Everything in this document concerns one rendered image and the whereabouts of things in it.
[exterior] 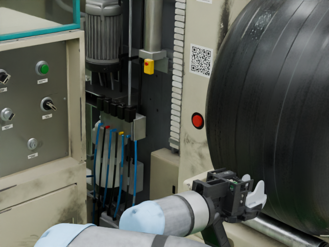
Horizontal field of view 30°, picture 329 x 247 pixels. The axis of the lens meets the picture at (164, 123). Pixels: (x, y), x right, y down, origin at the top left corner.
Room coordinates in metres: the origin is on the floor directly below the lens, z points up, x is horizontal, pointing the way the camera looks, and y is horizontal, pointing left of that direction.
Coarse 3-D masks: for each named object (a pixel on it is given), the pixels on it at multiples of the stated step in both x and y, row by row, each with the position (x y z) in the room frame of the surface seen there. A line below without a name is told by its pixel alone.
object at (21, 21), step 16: (0, 0) 1.42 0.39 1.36; (16, 0) 1.45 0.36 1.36; (32, 0) 1.48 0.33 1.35; (48, 0) 1.51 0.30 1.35; (64, 0) 1.55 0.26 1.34; (0, 16) 1.42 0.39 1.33; (16, 16) 1.45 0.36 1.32; (32, 16) 1.48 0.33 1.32; (48, 16) 1.51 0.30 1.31; (64, 16) 1.55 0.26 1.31; (0, 32) 1.42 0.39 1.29; (16, 32) 1.45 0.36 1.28; (32, 32) 1.47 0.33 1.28; (48, 32) 1.50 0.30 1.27
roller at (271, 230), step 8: (264, 216) 1.24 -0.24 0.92; (248, 224) 1.25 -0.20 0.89; (256, 224) 1.24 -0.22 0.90; (264, 224) 1.22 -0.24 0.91; (272, 224) 1.22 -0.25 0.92; (280, 224) 1.21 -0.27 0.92; (264, 232) 1.22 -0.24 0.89; (272, 232) 1.21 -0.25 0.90; (280, 232) 1.19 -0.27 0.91; (288, 232) 1.18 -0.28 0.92; (296, 232) 1.18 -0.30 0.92; (304, 232) 1.18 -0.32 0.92; (280, 240) 1.19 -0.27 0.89; (288, 240) 1.17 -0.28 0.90; (296, 240) 1.16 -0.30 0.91; (304, 240) 1.15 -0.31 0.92; (312, 240) 1.15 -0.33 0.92; (320, 240) 1.15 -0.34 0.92
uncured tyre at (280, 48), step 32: (256, 0) 1.27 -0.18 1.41; (288, 0) 1.22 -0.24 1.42; (320, 0) 1.18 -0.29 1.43; (256, 32) 1.19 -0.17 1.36; (288, 32) 1.15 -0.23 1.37; (320, 32) 1.12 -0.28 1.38; (224, 64) 1.20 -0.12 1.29; (256, 64) 1.15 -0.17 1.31; (288, 64) 1.10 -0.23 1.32; (320, 64) 1.08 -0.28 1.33; (224, 96) 1.17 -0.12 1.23; (256, 96) 1.12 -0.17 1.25; (288, 96) 1.07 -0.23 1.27; (320, 96) 1.06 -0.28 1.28; (224, 128) 1.16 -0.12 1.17; (256, 128) 1.10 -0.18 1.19; (288, 128) 1.06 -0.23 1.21; (320, 128) 1.04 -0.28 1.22; (224, 160) 1.17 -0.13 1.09; (256, 160) 1.10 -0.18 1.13; (288, 160) 1.05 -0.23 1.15; (320, 160) 1.04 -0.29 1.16; (288, 192) 1.06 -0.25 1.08; (320, 192) 1.06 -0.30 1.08; (288, 224) 1.16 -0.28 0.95; (320, 224) 1.10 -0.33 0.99
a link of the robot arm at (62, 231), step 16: (64, 224) 0.59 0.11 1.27; (80, 224) 0.60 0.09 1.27; (48, 240) 0.56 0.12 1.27; (64, 240) 0.56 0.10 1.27; (80, 240) 0.56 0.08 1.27; (96, 240) 0.56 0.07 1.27; (112, 240) 0.56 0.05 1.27; (128, 240) 0.56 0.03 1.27; (144, 240) 0.56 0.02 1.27; (160, 240) 0.56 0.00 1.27
